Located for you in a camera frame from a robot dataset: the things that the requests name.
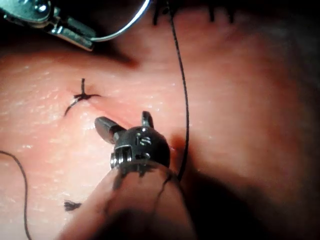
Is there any left arm needle driver jaw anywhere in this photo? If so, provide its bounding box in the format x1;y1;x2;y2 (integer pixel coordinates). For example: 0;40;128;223
61;15;98;40
49;24;95;52

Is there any black stitching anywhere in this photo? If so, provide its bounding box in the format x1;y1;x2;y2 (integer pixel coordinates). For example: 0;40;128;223
152;0;236;26
63;77;102;117

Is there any tissue pad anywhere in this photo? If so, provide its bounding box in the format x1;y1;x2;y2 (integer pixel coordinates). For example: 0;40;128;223
0;0;320;240

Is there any right arm needle driver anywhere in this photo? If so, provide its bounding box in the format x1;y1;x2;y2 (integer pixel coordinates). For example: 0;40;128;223
110;125;172;173

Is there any curved steel needle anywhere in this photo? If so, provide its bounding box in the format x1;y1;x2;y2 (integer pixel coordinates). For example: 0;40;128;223
90;0;153;43

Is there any left arm needle driver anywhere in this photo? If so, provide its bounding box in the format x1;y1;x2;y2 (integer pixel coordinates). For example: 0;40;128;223
0;0;63;33

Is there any right arm needle driver jaw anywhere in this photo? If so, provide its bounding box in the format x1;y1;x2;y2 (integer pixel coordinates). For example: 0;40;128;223
94;116;128;145
141;110;155;129

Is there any short cut-off black thread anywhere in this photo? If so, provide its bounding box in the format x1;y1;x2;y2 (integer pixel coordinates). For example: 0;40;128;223
63;199;83;212

